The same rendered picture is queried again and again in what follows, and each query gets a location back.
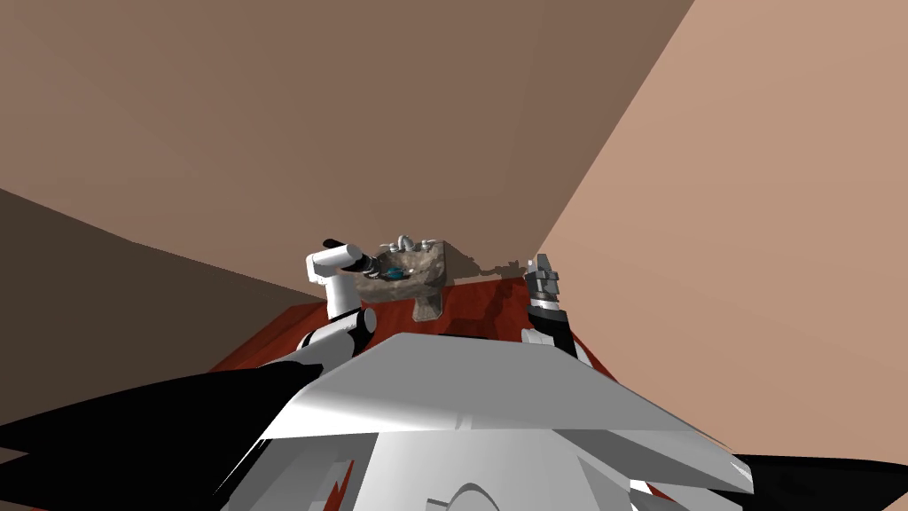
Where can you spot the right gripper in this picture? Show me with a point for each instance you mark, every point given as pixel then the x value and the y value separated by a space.
pixel 545 287

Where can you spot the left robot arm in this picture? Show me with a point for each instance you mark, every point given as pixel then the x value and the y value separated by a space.
pixel 339 291

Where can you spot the grey stone pedestal sink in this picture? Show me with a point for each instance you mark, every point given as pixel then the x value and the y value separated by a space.
pixel 418 277

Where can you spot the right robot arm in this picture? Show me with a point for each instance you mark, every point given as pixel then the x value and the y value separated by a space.
pixel 552 328

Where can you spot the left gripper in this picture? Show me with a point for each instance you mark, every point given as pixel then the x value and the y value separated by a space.
pixel 373 267

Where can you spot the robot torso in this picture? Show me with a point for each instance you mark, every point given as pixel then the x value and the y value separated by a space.
pixel 454 397

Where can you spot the silver faucet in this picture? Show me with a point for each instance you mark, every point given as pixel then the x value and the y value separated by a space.
pixel 406 243

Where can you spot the small teal object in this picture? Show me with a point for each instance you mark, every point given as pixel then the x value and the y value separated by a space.
pixel 395 272

